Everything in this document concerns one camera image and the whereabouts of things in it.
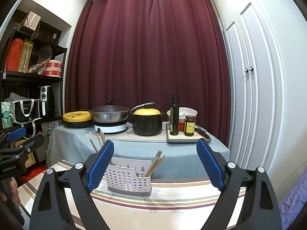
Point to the white bowl red container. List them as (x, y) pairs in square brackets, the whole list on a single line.
[(181, 119)]

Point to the black silver air fryer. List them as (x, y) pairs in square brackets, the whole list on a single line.
[(46, 101)]

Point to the white cabinet doors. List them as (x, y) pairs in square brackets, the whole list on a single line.
[(257, 89)]

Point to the grey-blue table cloth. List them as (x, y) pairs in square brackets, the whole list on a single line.
[(73, 145)]

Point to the white perforated utensil basket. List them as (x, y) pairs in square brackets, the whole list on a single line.
[(127, 177)]

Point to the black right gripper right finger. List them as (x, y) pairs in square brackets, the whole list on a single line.
[(260, 207)]

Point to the black pot yellow lid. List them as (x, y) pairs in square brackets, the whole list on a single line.
[(146, 121)]

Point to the dark red curtain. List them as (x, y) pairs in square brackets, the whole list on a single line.
[(147, 50)]

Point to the olive oil bottle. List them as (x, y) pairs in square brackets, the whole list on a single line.
[(174, 115)]

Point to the sauce jar yellow label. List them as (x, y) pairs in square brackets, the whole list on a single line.
[(189, 125)]

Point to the red white round tin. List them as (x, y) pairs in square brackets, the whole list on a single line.
[(53, 68)]

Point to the grey cutting board tray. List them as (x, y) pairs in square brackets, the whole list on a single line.
[(181, 138)]

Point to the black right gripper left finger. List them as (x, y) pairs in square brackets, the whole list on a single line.
[(51, 210)]

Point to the yellow lidded flat pan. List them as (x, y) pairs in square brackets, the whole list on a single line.
[(78, 119)]

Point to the black bag white handles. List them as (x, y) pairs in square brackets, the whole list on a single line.
[(26, 112)]

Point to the steel wok with lid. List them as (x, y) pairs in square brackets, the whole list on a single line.
[(111, 114)]

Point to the black storage shelf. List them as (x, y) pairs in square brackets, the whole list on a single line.
[(28, 84)]

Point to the person's left hand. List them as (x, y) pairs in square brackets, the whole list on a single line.
[(11, 188)]

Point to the white induction cooker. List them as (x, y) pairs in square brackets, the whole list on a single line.
[(110, 128)]

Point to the striped table cloth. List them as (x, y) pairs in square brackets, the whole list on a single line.
[(179, 205)]

